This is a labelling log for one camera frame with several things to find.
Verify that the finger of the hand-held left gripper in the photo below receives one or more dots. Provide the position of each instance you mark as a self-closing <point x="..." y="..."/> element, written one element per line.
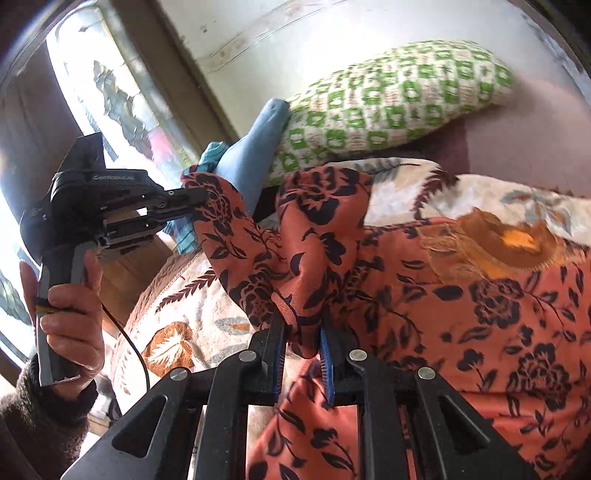
<point x="184" y="199"/>

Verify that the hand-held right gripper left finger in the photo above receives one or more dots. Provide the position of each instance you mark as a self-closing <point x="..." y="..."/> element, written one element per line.
<point x="279" y="351"/>

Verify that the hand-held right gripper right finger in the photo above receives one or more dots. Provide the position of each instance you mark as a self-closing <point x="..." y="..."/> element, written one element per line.
<point x="327" y="365"/>

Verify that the orange floral garment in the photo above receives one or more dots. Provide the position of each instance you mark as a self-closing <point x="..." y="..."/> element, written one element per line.
<point x="461" y="314"/>

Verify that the person's left hand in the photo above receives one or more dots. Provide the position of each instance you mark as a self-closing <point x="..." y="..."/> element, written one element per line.
<point x="74" y="333"/>

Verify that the teal striped cloth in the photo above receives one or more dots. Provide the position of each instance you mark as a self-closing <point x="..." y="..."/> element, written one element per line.
<point x="210" y="155"/>

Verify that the light blue cloth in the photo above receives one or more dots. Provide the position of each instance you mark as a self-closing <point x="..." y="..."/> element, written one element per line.
<point x="249" y="157"/>

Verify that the wooden ledge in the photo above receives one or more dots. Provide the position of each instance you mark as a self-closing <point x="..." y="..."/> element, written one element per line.
<point x="138" y="272"/>

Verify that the leaf print fleece blanket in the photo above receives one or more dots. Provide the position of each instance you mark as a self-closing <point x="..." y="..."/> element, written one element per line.
<point x="184" y="314"/>

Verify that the patterned window pane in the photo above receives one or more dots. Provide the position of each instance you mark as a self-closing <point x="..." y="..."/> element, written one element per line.
<point x="115" y="78"/>

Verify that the green checked pillow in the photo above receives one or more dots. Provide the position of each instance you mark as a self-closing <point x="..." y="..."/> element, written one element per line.
<point x="392" y="101"/>

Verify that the mauve quilted cushion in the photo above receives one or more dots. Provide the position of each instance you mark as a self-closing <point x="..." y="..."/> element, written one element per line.
<point x="531" y="138"/>

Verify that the wooden window frame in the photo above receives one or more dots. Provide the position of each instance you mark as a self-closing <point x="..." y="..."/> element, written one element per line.
<point x="184" y="74"/>

